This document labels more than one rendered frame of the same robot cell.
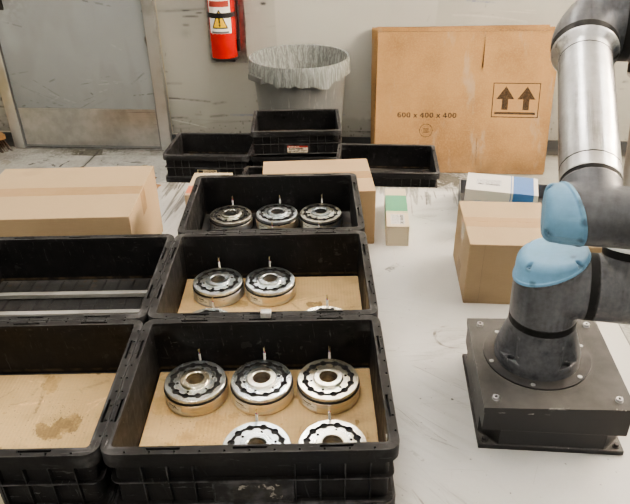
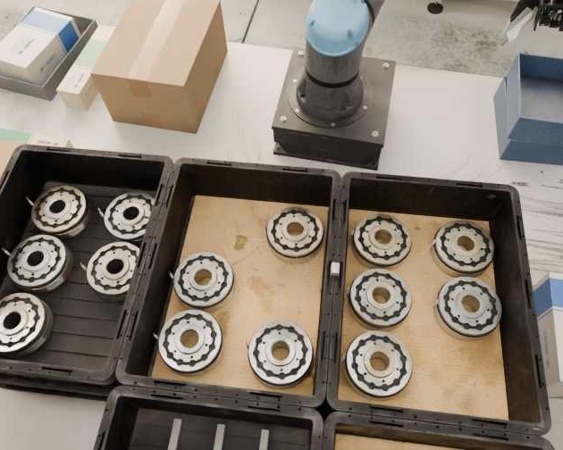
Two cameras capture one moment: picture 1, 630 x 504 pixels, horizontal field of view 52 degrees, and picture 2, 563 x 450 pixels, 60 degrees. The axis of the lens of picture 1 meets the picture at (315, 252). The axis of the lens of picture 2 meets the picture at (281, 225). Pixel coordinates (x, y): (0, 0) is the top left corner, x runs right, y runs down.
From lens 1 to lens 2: 1.01 m
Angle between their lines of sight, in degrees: 59
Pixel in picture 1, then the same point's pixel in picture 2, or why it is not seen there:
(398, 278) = not seen: hidden behind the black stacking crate
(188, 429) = (425, 374)
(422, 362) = not seen: hidden behind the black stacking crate
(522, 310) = (348, 70)
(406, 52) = not seen: outside the picture
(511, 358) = (340, 109)
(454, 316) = (214, 145)
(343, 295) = (230, 212)
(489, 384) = (358, 134)
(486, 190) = (39, 52)
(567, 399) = (381, 93)
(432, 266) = (127, 143)
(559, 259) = (354, 11)
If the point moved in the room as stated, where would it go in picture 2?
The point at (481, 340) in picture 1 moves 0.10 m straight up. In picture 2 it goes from (304, 124) to (305, 91)
